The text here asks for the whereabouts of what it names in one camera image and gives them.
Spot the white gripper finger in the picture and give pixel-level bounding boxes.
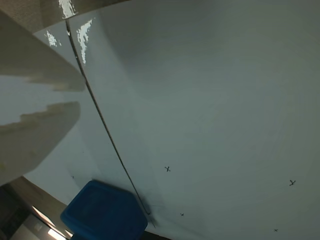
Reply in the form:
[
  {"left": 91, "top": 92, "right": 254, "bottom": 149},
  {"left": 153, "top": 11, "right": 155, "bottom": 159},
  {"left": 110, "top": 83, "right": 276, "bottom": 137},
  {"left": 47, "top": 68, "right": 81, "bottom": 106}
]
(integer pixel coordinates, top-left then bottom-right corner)
[
  {"left": 0, "top": 101, "right": 82, "bottom": 186},
  {"left": 0, "top": 9, "right": 86, "bottom": 92}
]

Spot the blue square block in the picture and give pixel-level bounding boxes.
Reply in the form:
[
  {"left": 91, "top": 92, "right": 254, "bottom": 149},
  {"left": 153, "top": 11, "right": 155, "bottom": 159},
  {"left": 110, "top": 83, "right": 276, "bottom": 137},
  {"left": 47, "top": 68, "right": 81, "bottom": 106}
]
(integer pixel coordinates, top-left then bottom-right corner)
[{"left": 59, "top": 179, "right": 149, "bottom": 240}]

